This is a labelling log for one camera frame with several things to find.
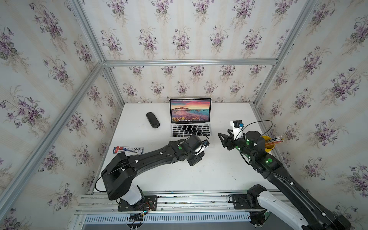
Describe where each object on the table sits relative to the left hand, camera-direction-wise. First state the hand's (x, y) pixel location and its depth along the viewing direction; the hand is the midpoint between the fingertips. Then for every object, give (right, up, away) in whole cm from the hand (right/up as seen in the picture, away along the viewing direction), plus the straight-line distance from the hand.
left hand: (198, 156), depth 81 cm
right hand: (+14, +15, -7) cm, 21 cm away
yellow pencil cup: (+44, +10, +6) cm, 46 cm away
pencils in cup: (+45, +10, -1) cm, 46 cm away
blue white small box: (-44, +1, +10) cm, 45 cm away
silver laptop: (-4, +23, +23) cm, 33 cm away
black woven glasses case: (-32, +20, +27) cm, 46 cm away
